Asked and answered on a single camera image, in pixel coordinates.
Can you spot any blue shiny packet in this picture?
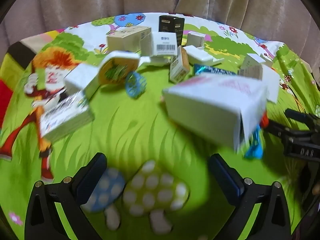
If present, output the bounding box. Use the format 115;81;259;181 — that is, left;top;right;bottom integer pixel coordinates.
193;64;237;77

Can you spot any tall plain white box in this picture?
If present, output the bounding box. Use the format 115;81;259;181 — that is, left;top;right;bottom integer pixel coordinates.
260;65;280;103

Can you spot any blue shiny wrapper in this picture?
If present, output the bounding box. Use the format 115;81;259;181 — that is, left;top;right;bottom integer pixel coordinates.
244;124;264;160

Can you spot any white shiny-print box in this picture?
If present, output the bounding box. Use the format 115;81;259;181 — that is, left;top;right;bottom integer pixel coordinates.
39;91;95;143

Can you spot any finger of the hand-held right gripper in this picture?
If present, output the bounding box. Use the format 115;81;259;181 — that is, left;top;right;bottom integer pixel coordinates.
266;121;298;141
284;108;317;127

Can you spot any white grey-print box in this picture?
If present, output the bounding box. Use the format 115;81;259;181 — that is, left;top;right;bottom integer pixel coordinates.
239;54;265;80

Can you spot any beige cardboard box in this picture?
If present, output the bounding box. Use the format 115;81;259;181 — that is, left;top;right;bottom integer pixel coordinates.
106;26;152;55

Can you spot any large white pink-print box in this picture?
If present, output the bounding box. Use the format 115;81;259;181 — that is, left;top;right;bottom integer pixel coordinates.
162;74;268;153

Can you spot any orange white small box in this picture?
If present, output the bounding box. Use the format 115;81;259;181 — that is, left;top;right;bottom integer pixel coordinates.
169;46;191;83

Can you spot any black box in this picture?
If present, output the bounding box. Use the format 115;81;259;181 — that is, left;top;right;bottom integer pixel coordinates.
159;15;185;46

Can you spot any white barcode box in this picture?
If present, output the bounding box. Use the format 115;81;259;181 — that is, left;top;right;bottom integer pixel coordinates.
151;32;178;57

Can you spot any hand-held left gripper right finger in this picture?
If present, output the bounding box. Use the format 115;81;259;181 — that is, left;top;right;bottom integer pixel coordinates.
209;154;292;240

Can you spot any flat white box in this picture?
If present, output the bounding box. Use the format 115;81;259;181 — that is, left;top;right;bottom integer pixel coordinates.
139;55;171;67

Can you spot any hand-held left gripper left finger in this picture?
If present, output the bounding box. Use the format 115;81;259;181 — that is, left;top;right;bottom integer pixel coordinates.
24;152;108;240

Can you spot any cartoon printed green blanket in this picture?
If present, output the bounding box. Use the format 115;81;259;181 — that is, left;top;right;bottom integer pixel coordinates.
0;12;320;240

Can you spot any white open box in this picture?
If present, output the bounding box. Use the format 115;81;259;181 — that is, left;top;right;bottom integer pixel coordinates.
184;45;225;66

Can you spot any beige curtain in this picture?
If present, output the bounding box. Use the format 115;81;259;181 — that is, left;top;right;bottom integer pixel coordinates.
0;0;320;63

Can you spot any white box orange round label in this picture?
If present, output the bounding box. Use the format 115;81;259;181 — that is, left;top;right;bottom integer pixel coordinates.
97;51;141;86

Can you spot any blue wire ball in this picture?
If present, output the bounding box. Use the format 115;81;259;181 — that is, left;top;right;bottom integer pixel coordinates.
124;71;147;98

